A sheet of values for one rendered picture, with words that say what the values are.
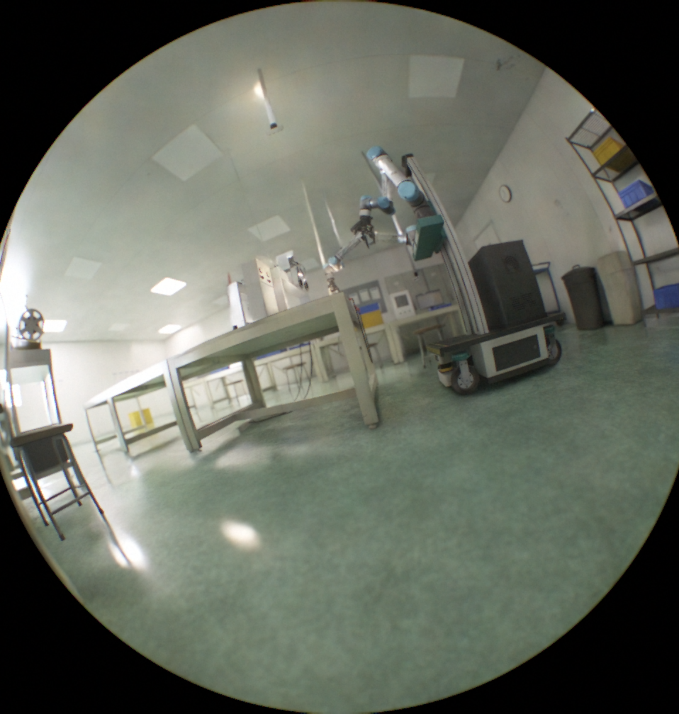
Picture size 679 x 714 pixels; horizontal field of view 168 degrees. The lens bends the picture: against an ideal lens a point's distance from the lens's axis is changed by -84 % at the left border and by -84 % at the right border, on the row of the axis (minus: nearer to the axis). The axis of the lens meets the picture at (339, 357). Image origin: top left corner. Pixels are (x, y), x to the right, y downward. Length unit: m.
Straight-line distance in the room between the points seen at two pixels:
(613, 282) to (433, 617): 2.78
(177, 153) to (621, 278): 4.37
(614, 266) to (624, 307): 0.39
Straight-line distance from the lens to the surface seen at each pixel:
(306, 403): 1.93
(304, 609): 0.53
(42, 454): 2.30
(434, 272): 5.98
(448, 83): 3.11
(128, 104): 2.64
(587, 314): 3.00
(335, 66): 2.59
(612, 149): 2.65
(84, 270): 4.66
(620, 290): 2.81
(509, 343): 1.43
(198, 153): 2.88
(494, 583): 0.49
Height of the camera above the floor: 0.43
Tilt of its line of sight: 1 degrees down
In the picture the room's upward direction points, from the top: 15 degrees counter-clockwise
